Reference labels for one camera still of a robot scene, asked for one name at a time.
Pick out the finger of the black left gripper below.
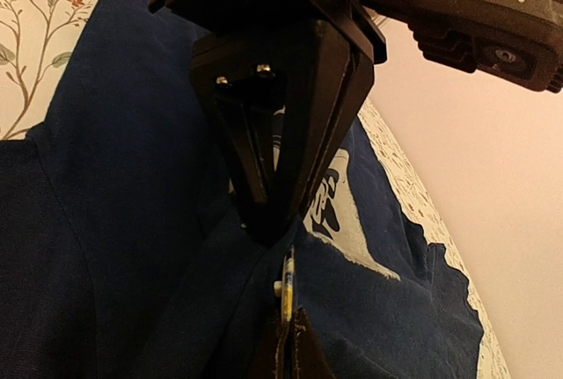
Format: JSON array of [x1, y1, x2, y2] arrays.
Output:
[[245, 20, 374, 247], [190, 29, 289, 205]]

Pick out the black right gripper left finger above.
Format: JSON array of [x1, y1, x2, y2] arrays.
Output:
[[250, 315, 286, 379]]

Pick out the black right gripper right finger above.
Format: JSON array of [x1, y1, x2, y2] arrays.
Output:
[[289, 306, 334, 379]]

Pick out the navy blue printed t-shirt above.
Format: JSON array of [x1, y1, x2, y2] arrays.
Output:
[[0, 0, 487, 379]]

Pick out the floral patterned table mat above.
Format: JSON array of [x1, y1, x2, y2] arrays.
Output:
[[0, 0, 511, 379]]

